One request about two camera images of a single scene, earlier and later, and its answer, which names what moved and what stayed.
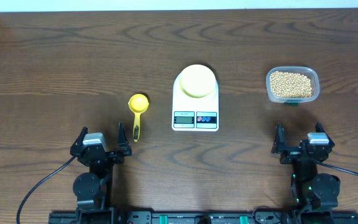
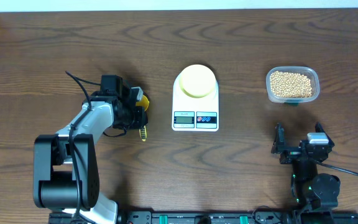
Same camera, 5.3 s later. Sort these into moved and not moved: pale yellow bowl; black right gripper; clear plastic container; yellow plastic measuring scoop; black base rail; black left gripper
Moved: yellow plastic measuring scoop; black left gripper
Not moved: black right gripper; black base rail; pale yellow bowl; clear plastic container
